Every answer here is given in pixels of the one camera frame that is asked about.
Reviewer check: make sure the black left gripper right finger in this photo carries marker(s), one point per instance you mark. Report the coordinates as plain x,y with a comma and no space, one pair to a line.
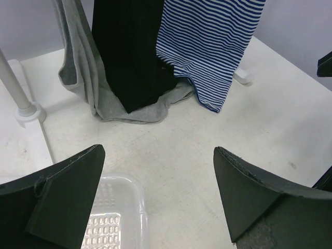
263,210

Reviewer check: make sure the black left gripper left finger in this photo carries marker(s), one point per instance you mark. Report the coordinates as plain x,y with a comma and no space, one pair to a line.
50,208

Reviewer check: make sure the black tank top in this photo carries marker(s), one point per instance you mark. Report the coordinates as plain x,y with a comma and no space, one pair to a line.
125,33

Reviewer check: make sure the blue white striped tank top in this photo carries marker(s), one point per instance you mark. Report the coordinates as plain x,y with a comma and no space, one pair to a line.
205,41

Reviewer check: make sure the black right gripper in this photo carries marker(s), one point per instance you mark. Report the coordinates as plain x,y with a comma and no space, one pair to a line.
324,66

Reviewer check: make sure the white plastic basket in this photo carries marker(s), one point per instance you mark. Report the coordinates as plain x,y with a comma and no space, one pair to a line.
118,217

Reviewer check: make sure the grey tank top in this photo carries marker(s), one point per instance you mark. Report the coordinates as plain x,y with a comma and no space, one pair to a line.
83,73

